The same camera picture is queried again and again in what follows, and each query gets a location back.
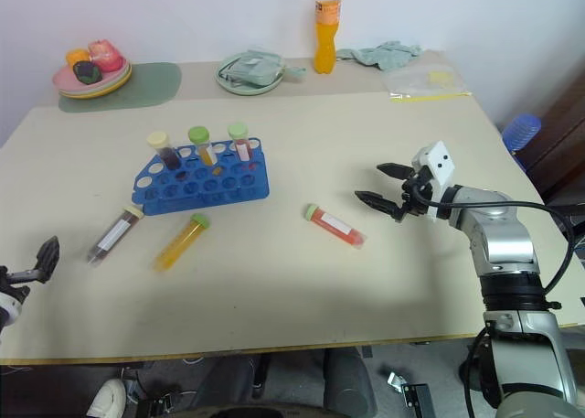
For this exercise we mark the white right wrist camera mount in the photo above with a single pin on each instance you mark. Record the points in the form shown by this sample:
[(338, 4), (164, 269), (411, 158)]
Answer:
[(439, 162)]

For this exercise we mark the cream-capped dark liquid tube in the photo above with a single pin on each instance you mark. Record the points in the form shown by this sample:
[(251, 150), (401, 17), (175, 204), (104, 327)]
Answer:
[(171, 159)]

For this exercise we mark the dark green toy fruit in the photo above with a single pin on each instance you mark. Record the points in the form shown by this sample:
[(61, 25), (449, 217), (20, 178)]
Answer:
[(87, 72)]

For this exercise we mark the black metal bracket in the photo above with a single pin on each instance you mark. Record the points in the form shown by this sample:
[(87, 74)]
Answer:
[(417, 395)]

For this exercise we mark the yellow plate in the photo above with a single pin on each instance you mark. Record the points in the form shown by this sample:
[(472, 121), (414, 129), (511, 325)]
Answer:
[(116, 88)]

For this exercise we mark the green-capped yellow liquid tube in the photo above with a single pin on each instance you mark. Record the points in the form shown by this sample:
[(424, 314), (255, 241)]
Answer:
[(176, 249), (204, 152)]

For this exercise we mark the light green fabric pouch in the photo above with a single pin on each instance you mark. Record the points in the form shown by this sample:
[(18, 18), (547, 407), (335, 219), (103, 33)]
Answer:
[(251, 68)]

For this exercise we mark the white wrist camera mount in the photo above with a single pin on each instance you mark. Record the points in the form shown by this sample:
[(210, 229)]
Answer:
[(439, 162), (7, 315)]

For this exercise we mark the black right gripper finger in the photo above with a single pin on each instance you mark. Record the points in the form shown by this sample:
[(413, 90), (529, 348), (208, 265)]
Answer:
[(379, 201), (395, 169)]

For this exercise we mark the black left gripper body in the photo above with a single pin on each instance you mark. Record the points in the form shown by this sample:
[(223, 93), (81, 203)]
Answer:
[(11, 292)]

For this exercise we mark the orange toy fruit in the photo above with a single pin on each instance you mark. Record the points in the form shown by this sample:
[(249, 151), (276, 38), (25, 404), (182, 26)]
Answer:
[(75, 56)]

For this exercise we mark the blue test tube rack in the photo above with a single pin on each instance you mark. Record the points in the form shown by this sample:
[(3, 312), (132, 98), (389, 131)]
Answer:
[(205, 199)]

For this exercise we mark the blue ribbed water jug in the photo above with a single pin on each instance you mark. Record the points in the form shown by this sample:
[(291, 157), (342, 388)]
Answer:
[(521, 130)]

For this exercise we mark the brown-capped brown liquid tube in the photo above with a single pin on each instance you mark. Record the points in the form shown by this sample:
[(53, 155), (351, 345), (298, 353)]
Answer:
[(112, 237)]

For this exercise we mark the white shoe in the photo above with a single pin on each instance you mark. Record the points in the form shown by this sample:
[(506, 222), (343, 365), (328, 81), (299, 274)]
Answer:
[(107, 397)]

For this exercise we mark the green crumpled towel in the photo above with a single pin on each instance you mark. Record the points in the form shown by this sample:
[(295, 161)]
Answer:
[(388, 54)]

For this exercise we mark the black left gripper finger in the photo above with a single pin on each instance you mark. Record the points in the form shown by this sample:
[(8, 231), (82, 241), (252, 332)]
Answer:
[(49, 258)]

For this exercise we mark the pink toy peach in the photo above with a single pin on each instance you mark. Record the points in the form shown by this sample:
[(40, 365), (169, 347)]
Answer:
[(106, 56)]

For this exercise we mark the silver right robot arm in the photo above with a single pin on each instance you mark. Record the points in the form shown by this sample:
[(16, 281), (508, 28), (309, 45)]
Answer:
[(503, 235)]

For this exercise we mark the green-capped pink liquid tube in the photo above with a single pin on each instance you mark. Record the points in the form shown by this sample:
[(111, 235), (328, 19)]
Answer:
[(242, 149)]

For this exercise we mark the orange soda bottle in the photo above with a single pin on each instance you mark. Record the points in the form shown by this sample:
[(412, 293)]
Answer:
[(325, 47)]

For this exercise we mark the green-capped red liquid tube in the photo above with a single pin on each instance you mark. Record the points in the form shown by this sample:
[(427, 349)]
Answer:
[(336, 228)]

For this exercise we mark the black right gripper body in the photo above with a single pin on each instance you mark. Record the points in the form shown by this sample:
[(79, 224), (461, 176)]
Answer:
[(418, 203)]

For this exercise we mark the dark grey rounded shape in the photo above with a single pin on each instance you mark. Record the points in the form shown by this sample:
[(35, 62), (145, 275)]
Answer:
[(349, 386)]

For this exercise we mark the brown wooden cabinet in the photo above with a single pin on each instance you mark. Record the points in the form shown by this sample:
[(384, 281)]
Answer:
[(566, 153)]

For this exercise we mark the pink plate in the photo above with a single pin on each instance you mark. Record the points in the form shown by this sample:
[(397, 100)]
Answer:
[(61, 78)]

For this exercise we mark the green placemat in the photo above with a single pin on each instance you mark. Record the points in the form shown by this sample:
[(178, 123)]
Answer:
[(151, 84)]

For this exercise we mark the clear zip plastic bag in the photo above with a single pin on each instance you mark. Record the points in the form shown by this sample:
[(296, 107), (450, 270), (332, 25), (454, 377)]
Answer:
[(420, 85)]

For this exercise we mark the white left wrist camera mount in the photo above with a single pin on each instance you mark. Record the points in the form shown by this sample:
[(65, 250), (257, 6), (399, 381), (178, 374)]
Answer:
[(7, 315)]

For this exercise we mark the light green plate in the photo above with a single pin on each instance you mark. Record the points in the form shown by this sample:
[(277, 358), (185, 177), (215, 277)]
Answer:
[(237, 90)]

